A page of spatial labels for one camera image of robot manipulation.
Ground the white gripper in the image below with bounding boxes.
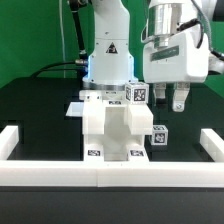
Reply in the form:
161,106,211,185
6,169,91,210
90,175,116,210
143,25,209,112

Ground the white chair back piece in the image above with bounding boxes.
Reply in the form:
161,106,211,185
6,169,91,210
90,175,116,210
79,90,153,135

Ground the white chair seat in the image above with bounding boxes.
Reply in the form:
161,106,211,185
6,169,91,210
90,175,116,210
82,101,147,162

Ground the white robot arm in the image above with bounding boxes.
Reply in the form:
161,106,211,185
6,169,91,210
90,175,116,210
69,0,224,112

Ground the white sheet with tags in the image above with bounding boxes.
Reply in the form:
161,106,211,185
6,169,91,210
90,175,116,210
66,102,84,117

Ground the white U-shaped fence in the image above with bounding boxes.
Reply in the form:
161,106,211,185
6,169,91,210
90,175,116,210
0,126,224,188

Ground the black cable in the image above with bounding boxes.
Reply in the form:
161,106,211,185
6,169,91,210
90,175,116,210
31,60,88,78

